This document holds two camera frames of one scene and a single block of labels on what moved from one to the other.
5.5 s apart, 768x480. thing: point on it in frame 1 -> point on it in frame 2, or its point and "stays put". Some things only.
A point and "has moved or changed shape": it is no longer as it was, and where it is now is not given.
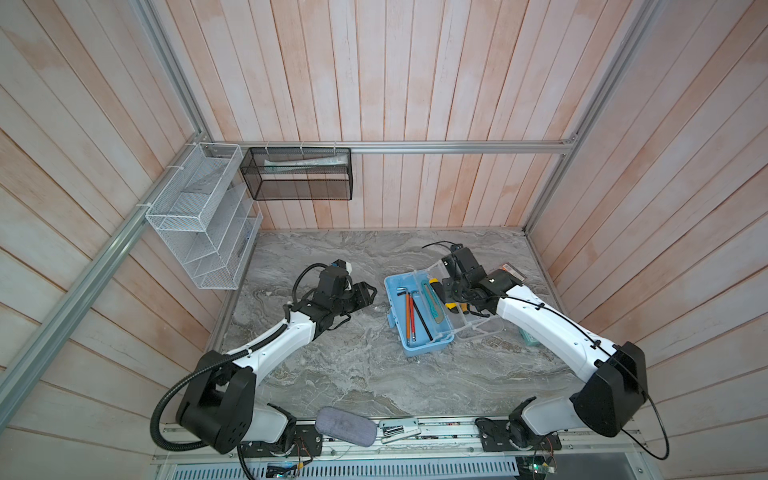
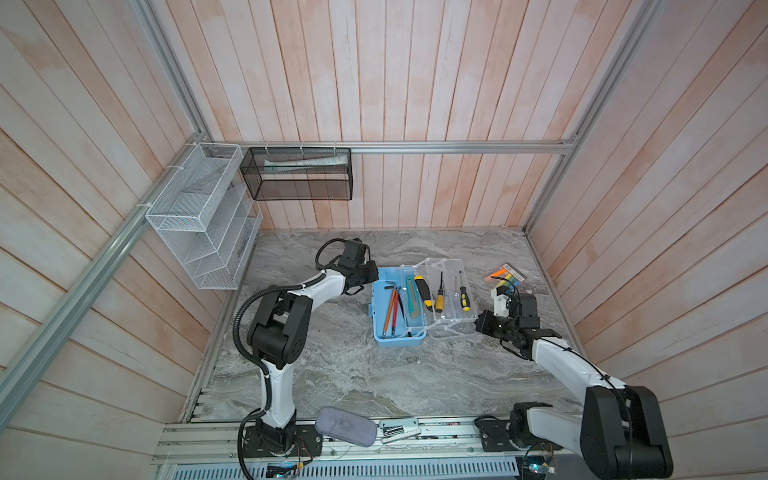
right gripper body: (454, 291) -> (504, 326)
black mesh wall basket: (299, 173) stays put
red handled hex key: (412, 318) -> (394, 315)
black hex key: (417, 311) -> (409, 333)
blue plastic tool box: (417, 313) has moved or changed shape
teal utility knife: (433, 301) -> (413, 303)
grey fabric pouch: (345, 426) stays put
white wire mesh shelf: (208, 217) stays put
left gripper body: (348, 302) -> (366, 273)
